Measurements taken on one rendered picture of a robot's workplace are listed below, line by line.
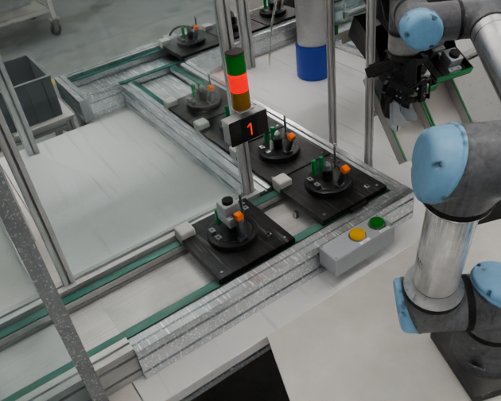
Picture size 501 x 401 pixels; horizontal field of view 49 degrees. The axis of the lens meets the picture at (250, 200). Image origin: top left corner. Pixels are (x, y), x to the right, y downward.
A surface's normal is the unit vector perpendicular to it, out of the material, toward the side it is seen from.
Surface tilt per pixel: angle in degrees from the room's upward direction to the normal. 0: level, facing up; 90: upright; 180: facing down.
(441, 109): 45
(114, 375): 90
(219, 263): 0
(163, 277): 0
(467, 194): 105
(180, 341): 90
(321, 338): 0
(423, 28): 90
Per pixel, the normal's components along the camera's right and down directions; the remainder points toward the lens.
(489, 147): -0.10, -0.30
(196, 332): 0.56, 0.45
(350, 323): -0.11, -0.79
